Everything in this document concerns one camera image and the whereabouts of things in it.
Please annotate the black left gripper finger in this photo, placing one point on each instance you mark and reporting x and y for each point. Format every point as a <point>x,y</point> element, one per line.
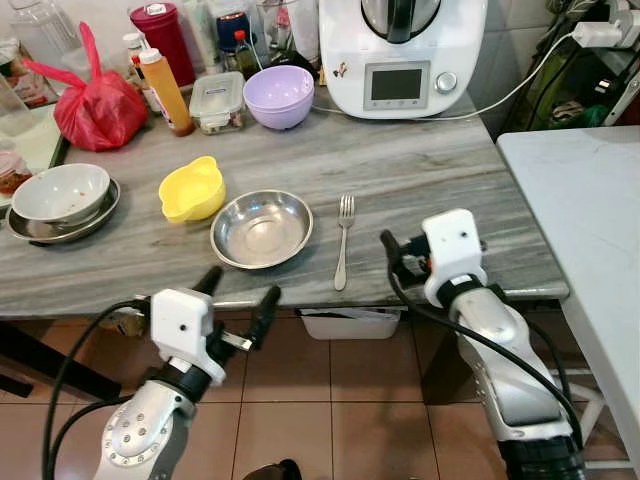
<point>209,280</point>
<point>266,315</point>

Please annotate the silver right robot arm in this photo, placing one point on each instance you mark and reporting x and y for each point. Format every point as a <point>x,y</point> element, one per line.
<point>505,370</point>

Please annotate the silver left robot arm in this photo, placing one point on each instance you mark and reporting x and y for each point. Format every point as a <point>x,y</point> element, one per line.
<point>150,435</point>

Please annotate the silver metal fork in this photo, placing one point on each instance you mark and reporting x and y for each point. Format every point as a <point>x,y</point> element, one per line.
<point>344,240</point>

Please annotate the stainless steel bowl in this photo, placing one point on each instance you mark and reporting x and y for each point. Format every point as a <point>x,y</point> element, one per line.
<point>262,230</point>

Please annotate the white plastic bin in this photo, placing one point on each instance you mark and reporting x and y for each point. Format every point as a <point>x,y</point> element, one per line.
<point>350,324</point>

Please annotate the yellow plastic bowl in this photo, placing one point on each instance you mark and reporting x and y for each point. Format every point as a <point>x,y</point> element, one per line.
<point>190,190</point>

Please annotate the steel plate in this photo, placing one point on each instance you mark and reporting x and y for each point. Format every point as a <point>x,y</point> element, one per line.
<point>95,222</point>

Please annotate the black robot foot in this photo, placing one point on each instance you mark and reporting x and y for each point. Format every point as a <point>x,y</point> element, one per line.
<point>272,470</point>

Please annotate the white used bowl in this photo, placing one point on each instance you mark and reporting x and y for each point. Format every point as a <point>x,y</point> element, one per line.
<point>60,193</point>

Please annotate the clear lidded food container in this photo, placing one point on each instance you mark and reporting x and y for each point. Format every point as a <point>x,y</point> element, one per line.
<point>217,103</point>

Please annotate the white side table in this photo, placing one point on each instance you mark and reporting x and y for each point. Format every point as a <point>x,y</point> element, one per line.
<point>590,220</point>

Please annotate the orange sauce squeeze bottle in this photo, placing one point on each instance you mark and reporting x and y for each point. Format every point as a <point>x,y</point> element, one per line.
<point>168,95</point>

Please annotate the purple plastic bowl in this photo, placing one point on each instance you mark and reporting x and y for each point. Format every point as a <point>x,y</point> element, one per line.
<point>280,98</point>

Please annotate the white kitchen cooking machine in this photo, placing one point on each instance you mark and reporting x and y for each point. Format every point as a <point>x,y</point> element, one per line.
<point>400,60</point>

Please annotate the red plastic bag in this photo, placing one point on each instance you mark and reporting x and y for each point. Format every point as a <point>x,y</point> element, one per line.
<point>95,110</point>

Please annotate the green bag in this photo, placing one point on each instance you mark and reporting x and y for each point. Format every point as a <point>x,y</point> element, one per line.
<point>570,100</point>

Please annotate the dark bottle with red cap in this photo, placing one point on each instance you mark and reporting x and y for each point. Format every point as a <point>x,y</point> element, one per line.
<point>245,55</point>

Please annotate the dark red canister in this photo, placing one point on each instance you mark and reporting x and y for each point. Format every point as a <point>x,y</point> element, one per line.
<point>165,40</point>

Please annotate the white power adapter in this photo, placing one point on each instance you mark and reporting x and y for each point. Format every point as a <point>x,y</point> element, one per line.
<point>597,34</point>

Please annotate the clear plastic jug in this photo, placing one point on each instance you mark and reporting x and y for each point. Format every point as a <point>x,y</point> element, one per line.
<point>45,30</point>

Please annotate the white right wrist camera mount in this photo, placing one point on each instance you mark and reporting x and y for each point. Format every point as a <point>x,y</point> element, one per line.
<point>452,245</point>

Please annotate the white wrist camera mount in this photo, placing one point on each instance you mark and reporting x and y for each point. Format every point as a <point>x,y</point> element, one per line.
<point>452,245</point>
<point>180,322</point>

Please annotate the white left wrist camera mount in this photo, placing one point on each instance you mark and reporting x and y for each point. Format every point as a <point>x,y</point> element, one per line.
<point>180,322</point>

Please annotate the white metal stool frame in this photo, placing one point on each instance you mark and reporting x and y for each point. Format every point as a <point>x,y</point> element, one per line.
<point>595,400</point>

